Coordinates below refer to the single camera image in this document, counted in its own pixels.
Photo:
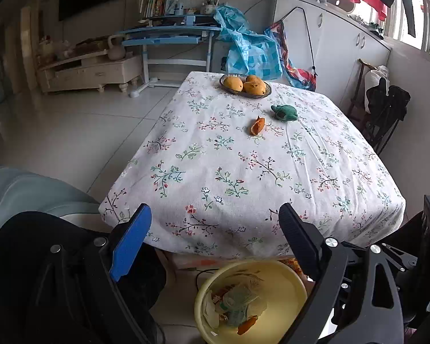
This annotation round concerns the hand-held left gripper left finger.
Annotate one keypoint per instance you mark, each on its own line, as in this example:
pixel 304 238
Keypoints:
pixel 130 243

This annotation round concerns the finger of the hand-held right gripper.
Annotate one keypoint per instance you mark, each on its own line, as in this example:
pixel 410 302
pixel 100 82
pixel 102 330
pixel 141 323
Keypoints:
pixel 405 259

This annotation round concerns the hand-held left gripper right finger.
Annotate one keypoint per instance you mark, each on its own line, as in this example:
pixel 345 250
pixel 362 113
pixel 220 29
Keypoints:
pixel 297 236

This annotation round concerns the yellow plastic basin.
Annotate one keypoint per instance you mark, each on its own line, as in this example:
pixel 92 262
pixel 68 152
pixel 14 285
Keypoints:
pixel 286 294

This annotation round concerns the clear plastic bottle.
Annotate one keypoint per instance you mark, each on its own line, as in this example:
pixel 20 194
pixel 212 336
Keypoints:
pixel 236 302

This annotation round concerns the orange fruit peel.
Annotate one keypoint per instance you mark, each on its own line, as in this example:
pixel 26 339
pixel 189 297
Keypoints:
pixel 247 324
pixel 257 126

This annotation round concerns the floral white tablecloth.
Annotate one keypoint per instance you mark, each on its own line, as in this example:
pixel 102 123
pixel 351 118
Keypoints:
pixel 236 157

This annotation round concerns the person's left leg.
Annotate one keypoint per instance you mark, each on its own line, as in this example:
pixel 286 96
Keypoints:
pixel 21 258

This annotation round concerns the green plush toy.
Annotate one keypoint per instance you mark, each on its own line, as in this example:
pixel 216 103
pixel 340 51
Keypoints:
pixel 285 111

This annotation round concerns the black folding chair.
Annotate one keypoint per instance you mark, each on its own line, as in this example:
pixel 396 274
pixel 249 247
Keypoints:
pixel 390 104

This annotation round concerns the metal fruit plate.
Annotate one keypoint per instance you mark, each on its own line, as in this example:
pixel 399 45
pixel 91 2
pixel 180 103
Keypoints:
pixel 267 89

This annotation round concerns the yellow mango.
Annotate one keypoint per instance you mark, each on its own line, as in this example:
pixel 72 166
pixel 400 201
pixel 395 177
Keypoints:
pixel 253 79
pixel 254 87
pixel 233 82

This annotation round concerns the colourful printed bag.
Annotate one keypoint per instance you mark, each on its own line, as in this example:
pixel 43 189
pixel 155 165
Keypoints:
pixel 301 77

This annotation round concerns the wooden rack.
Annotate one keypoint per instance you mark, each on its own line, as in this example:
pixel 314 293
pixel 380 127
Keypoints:
pixel 358 86

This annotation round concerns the white bag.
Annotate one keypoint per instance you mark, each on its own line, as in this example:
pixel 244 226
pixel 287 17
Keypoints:
pixel 374 77

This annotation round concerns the cream television cabinet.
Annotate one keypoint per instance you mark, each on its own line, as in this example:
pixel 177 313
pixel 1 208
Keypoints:
pixel 93 73

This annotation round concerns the blue checked plastic sheet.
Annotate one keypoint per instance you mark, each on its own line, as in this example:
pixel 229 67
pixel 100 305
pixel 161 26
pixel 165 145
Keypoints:
pixel 251 57

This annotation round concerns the white cabinet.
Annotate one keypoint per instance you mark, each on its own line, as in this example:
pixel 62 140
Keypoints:
pixel 344 53

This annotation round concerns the white jug vase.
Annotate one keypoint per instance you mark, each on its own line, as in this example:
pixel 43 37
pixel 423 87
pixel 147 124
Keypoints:
pixel 116 52

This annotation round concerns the blue study desk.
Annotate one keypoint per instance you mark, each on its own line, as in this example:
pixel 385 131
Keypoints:
pixel 165 36

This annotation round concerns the brown round board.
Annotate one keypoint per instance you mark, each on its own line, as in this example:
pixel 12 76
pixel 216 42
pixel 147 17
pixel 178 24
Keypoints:
pixel 338 0

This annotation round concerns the row of books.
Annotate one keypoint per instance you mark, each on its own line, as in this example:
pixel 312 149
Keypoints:
pixel 157 3

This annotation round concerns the pen holder cup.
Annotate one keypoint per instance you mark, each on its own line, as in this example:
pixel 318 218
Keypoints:
pixel 209 9

